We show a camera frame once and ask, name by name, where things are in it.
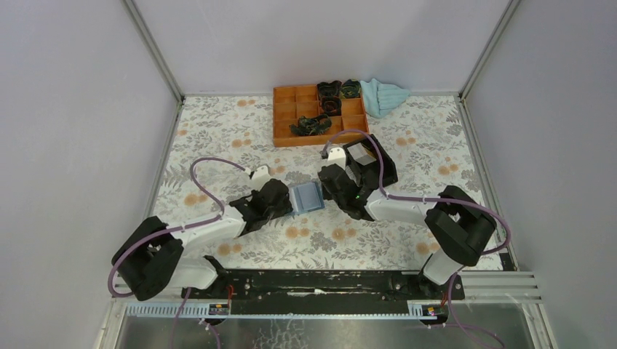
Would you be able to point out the light blue folded cloth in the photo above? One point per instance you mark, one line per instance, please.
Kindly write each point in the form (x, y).
(381, 99)

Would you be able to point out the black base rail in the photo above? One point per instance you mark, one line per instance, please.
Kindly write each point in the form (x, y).
(323, 292)

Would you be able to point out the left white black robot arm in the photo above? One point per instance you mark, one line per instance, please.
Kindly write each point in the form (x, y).
(156, 256)

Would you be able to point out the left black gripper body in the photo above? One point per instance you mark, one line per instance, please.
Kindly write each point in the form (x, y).
(284, 209)

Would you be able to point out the black rolled band centre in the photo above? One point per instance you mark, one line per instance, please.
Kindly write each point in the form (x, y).
(331, 106)

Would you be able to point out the black rolled band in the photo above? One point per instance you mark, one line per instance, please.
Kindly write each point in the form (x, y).
(350, 89)
(329, 89)
(331, 106)

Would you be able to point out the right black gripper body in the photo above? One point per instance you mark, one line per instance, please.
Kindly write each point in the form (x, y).
(327, 196)

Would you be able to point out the blue leather card holder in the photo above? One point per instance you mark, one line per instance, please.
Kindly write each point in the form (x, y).
(306, 197)

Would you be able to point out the black rolled band left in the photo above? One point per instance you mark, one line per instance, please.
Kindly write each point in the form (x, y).
(329, 89)

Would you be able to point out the white card in box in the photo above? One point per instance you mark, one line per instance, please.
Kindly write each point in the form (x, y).
(361, 155)

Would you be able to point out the black tangled band pile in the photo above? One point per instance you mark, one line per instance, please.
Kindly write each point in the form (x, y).
(305, 127)

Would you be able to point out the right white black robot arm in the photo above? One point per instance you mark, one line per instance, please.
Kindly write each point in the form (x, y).
(461, 229)

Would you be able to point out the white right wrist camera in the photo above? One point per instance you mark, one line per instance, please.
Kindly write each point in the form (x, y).
(336, 156)

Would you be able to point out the orange compartment tray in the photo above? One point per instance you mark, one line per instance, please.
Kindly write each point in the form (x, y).
(311, 114)

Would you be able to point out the black rolled band top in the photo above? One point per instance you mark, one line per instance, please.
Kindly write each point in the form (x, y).
(350, 89)

